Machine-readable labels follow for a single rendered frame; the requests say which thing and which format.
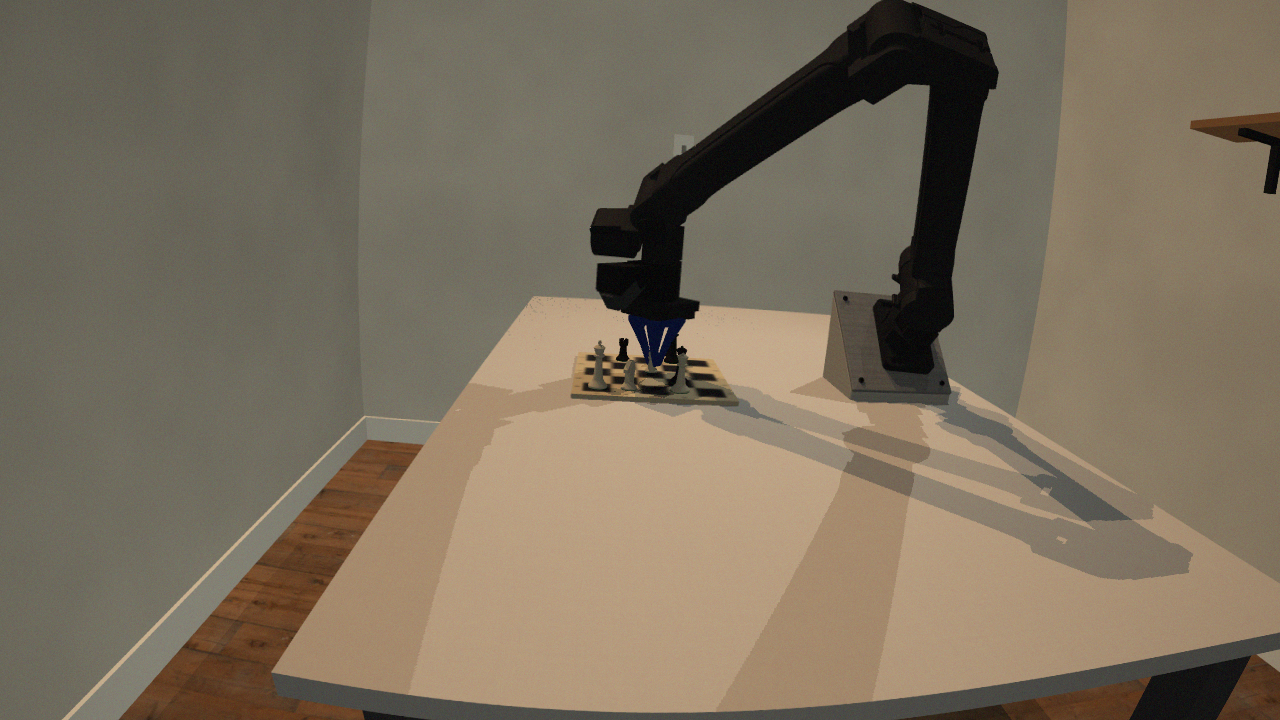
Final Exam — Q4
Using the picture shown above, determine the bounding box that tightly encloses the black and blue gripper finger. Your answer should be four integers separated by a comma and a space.
628, 315, 666, 365
646, 318, 686, 366

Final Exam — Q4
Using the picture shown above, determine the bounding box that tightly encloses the black and cream chessboard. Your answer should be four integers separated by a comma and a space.
571, 352, 739, 406

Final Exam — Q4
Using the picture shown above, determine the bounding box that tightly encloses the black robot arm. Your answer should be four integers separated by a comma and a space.
590, 0, 998, 374

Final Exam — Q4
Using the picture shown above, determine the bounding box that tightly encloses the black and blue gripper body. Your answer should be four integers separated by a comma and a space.
621, 261, 700, 322

